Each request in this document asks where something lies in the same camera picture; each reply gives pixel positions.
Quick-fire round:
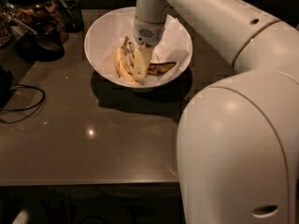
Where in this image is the glass jar at left edge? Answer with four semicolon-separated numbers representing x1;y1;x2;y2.
0;5;13;48

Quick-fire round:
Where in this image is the spotted brown banana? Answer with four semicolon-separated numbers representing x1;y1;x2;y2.
128;41;178;77

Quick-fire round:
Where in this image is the white bowl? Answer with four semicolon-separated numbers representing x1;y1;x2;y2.
83;7;193;93

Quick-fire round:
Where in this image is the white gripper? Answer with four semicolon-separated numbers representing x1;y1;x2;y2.
133;17;165;82

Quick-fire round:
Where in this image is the glass jar with snacks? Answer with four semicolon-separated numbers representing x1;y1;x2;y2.
6;0;68;43

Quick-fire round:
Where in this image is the black mesh pen cup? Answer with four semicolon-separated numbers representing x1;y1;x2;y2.
58;0;84;33

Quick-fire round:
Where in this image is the black mug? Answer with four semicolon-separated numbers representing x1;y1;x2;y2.
20;22;64;62

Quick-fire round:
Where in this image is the white object under table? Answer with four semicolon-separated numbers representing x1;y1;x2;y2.
11;210;30;224

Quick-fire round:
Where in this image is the black device at left edge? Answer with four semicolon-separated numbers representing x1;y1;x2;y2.
0;69;14;108

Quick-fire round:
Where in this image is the black cable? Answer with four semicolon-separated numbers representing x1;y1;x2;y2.
0;83;47;125

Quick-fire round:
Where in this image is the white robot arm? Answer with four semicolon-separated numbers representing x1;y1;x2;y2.
135;0;299;224

